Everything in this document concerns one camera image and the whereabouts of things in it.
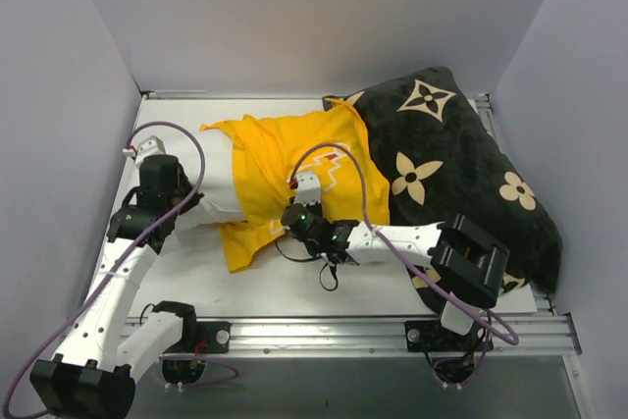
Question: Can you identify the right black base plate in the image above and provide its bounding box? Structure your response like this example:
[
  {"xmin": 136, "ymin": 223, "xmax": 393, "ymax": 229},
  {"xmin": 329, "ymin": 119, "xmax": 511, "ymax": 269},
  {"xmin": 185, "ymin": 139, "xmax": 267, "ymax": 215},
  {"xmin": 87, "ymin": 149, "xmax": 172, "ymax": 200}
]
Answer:
[{"xmin": 404, "ymin": 320, "xmax": 484, "ymax": 353}]

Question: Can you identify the black floral plush pillow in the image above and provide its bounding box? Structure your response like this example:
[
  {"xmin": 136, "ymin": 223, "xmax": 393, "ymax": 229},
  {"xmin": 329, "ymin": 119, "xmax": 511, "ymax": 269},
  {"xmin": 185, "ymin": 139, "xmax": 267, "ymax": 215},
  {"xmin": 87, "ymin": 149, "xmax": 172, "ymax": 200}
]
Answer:
[{"xmin": 323, "ymin": 67, "xmax": 563, "ymax": 294}]

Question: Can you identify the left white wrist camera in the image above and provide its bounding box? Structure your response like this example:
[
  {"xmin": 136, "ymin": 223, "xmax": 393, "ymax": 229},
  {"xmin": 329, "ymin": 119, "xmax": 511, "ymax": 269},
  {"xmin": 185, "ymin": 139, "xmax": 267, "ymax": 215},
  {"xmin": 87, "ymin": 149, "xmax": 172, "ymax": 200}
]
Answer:
[{"xmin": 123, "ymin": 135, "xmax": 166, "ymax": 167}]

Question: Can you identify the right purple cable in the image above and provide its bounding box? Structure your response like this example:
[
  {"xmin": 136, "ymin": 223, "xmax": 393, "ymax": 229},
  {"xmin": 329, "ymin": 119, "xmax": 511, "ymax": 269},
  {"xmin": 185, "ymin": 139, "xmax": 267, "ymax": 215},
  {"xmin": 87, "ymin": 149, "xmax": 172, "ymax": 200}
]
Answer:
[{"xmin": 288, "ymin": 142, "xmax": 520, "ymax": 386}]

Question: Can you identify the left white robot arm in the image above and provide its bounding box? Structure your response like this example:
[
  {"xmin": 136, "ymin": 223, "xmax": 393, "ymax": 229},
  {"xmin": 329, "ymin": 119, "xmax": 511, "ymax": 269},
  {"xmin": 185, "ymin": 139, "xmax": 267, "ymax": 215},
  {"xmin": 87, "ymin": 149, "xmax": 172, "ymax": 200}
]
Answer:
[{"xmin": 29, "ymin": 154, "xmax": 201, "ymax": 418}]

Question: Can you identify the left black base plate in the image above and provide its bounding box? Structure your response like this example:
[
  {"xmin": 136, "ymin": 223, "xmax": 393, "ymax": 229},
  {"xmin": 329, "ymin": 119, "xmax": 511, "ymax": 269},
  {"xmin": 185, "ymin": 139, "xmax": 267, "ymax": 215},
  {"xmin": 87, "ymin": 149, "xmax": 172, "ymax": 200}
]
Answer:
[{"xmin": 166, "ymin": 321, "xmax": 232, "ymax": 354}]

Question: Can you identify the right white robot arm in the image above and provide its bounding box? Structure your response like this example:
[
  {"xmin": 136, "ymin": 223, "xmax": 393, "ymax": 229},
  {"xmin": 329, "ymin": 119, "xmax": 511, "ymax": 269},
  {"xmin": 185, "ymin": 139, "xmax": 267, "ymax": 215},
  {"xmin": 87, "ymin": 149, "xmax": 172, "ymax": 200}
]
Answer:
[{"xmin": 281, "ymin": 202, "xmax": 509, "ymax": 349}]

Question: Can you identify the aluminium front rail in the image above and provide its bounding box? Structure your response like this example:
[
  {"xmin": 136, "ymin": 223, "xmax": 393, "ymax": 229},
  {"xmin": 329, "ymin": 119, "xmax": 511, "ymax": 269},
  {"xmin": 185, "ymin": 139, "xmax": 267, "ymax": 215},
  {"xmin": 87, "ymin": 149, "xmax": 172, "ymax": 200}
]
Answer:
[{"xmin": 56, "ymin": 316, "xmax": 583, "ymax": 360}]

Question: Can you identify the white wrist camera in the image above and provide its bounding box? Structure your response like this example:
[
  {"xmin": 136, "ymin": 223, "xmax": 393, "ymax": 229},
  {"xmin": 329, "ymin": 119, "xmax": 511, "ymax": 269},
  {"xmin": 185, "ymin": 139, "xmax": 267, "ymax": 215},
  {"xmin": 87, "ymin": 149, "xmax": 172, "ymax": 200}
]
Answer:
[
  {"xmin": 123, "ymin": 135, "xmax": 166, "ymax": 167},
  {"xmin": 289, "ymin": 171, "xmax": 322, "ymax": 197}
]

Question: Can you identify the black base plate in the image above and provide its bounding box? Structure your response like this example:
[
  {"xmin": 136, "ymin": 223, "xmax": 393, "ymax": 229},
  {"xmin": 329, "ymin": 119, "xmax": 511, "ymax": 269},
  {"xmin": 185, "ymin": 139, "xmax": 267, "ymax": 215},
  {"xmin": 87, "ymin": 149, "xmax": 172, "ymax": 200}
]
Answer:
[
  {"xmin": 166, "ymin": 321, "xmax": 232, "ymax": 354},
  {"xmin": 404, "ymin": 320, "xmax": 484, "ymax": 353}
]

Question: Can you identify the white pillow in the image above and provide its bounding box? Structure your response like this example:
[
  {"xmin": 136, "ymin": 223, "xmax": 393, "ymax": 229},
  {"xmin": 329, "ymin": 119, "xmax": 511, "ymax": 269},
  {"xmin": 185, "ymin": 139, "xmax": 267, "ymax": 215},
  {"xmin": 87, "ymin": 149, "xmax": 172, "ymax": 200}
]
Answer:
[{"xmin": 152, "ymin": 130, "xmax": 245, "ymax": 231}]

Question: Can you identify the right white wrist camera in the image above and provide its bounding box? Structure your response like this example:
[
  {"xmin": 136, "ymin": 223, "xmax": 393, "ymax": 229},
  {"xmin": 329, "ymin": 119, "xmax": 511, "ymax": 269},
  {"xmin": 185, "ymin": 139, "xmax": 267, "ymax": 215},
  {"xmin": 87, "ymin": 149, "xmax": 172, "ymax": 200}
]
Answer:
[{"xmin": 289, "ymin": 171, "xmax": 322, "ymax": 197}]

